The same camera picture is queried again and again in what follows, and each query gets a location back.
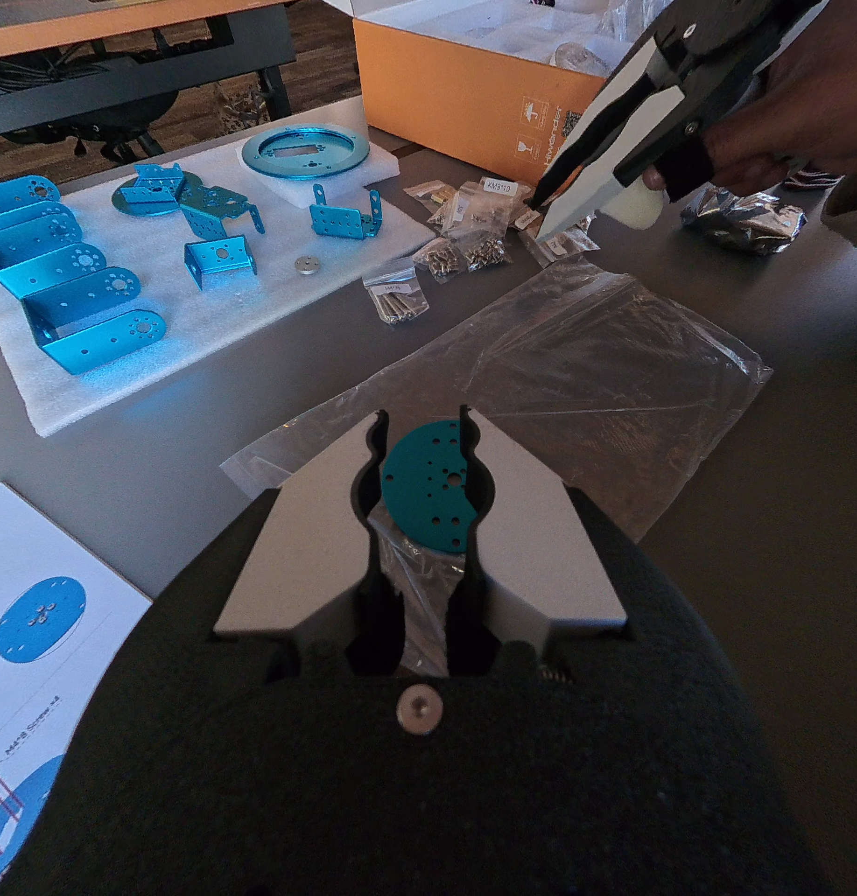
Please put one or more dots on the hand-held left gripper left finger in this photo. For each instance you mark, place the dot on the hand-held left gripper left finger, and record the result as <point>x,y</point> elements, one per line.
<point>295,560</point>

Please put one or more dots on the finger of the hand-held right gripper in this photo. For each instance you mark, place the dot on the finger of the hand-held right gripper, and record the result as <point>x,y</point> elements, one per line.
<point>610,168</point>
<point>628,73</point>

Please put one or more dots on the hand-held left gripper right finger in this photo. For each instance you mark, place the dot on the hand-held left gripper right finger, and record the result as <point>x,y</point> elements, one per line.
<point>547,560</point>

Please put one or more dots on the blue round perforated plate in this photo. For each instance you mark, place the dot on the blue round perforated plate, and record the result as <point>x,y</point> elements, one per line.
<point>131,199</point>
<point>414,490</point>

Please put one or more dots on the pile of small screw bags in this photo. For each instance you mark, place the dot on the pile of small screw bags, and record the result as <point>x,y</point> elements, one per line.
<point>484,252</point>

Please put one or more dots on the large clear plastic bag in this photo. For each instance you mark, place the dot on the large clear plastic bag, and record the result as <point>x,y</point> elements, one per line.
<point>610,392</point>

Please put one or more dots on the grey desk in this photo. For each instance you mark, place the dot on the grey desk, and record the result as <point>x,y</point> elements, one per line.
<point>750,595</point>

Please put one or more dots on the person's right hand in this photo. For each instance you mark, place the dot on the person's right hand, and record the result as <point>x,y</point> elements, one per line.
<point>806,105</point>

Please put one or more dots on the clear plastic wrapped part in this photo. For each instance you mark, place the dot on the clear plastic wrapped part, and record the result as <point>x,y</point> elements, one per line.
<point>575,54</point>

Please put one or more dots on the dark shiny foil bag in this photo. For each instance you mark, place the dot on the dark shiny foil bag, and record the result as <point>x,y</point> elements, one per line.
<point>743,220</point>

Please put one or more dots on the orange and white cardboard box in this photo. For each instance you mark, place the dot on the orange and white cardboard box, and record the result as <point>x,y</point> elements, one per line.
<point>435,91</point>

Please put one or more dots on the white instruction sheet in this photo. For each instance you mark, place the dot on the white instruction sheet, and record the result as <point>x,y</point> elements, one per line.
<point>85,560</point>

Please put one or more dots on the white foam sheet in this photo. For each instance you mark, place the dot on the white foam sheet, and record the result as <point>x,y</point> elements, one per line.
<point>190,350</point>

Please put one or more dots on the bag of long screws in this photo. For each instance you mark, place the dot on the bag of long screws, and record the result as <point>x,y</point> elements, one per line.
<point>400,301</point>

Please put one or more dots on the small silver round hub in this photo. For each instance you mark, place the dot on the small silver round hub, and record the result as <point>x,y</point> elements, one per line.
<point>301,269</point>

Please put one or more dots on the black office chair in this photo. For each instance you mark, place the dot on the black office chair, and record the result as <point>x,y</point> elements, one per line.
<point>106,119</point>

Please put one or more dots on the blue long-eared bracket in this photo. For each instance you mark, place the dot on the blue long-eared bracket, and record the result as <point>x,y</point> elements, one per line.
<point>337,225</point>

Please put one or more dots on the blue large U bracket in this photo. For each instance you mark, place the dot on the blue large U bracket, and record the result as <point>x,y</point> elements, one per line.
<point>22,231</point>
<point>15,196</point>
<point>85,350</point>

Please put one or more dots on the blue short U bracket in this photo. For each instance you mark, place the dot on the blue short U bracket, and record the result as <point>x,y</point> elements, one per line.
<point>239,255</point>

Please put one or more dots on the blue angled bracket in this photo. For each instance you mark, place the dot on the blue angled bracket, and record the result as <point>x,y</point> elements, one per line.
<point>211,210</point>

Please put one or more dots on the blue box bracket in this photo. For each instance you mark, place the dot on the blue box bracket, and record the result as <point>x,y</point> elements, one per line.
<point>159,178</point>

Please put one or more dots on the black frame wooden table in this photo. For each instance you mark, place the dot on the black frame wooden table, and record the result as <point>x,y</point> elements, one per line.
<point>85,28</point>

